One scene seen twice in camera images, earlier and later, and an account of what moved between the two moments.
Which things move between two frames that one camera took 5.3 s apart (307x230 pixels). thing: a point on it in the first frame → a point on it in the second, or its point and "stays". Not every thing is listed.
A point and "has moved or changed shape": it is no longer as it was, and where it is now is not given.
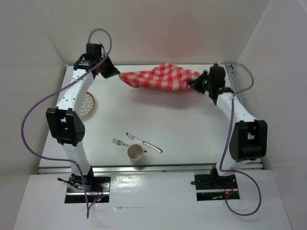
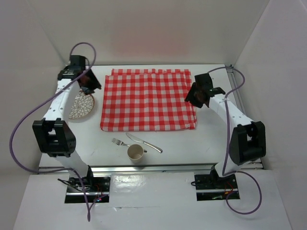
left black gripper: x=111 y=71 → x=94 y=83
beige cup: x=135 y=153 stays
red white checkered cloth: x=164 y=76 has moved or changed shape
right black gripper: x=196 y=83 → x=190 y=97
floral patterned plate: x=87 y=104 stays
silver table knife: x=158 y=149 stays
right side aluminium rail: x=235 y=81 stays
